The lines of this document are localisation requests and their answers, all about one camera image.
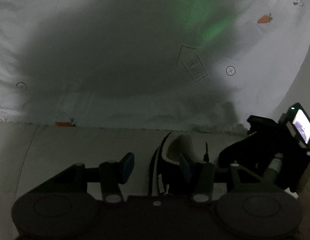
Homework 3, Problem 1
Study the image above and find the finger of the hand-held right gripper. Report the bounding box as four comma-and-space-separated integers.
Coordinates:
246, 115, 278, 136

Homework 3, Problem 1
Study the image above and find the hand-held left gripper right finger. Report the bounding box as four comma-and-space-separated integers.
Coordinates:
180, 153, 276, 203

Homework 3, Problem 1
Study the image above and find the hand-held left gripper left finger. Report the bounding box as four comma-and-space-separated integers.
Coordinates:
52, 152, 135, 203

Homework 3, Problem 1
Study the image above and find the white carrot-print sheet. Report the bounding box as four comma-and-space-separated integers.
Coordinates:
0, 0, 310, 133

